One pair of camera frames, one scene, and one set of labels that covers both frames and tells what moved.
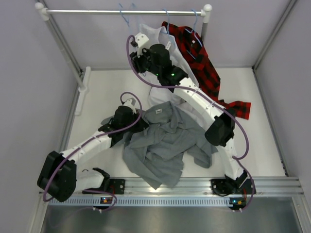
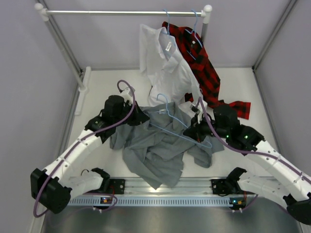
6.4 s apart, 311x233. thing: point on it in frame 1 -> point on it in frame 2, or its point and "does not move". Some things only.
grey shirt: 156,148 does not move
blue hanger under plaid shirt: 195,31 does not move
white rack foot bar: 83,91 does not move
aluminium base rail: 202,186 does not move
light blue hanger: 125,20 -> 206,146
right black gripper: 137,62 -> 195,131
